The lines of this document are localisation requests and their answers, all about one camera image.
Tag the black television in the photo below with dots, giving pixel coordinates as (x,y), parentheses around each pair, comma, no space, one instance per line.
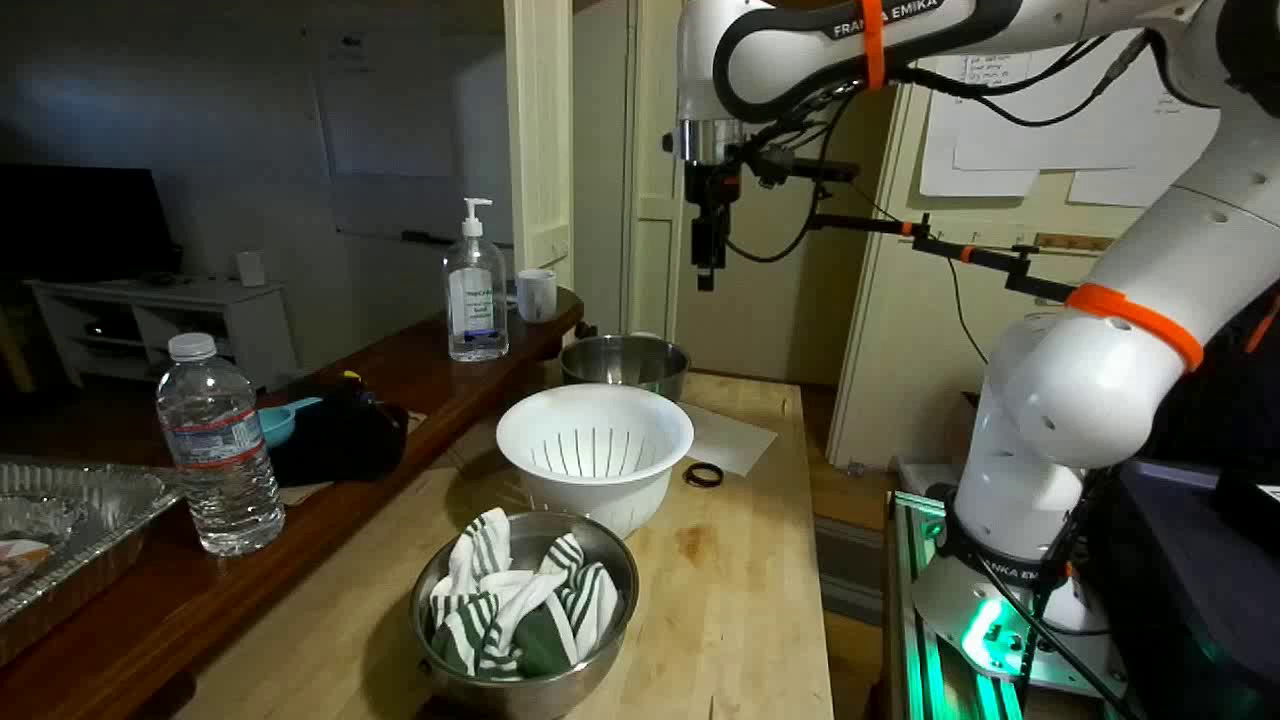
(82,226)

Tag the black cloth bundle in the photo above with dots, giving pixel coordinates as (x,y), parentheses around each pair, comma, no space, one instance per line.
(346,439)

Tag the steel bowl near front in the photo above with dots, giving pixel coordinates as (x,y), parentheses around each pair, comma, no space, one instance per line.
(541,696)

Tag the clear plastic water bottle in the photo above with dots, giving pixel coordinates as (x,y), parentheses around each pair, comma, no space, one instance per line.
(214,439)

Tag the white paper sheet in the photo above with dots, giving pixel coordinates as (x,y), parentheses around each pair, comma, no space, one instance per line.
(725,441)

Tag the white plastic colander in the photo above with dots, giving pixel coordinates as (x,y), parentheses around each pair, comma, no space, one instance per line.
(596,451)

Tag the hand sanitizer pump bottle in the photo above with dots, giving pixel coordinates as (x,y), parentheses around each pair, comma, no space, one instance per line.
(479,309)

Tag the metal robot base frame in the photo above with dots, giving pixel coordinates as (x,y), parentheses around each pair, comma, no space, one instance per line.
(966,647)

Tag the aluminium foil tray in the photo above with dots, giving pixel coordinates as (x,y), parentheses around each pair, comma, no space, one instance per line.
(56,517)

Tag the black camera arm with clamps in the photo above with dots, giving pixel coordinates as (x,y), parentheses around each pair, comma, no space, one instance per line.
(1010,260)

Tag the green white striped cloth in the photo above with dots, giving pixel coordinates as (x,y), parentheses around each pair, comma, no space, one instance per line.
(500,620)

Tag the steel bowl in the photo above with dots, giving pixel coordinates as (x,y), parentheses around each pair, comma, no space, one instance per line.
(635,360)
(541,696)

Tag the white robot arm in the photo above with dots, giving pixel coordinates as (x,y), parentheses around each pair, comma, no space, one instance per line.
(1083,384)

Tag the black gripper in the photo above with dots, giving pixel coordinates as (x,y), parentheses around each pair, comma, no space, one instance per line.
(711,188)

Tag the white mug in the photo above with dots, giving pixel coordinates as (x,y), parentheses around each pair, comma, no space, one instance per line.
(537,294)

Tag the blue plastic item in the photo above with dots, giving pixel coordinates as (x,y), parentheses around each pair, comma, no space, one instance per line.
(283,418)

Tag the white tv stand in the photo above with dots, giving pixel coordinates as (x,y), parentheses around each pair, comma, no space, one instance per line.
(121,324)

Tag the steel bowl at back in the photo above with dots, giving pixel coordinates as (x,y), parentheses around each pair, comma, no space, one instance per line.
(635,360)

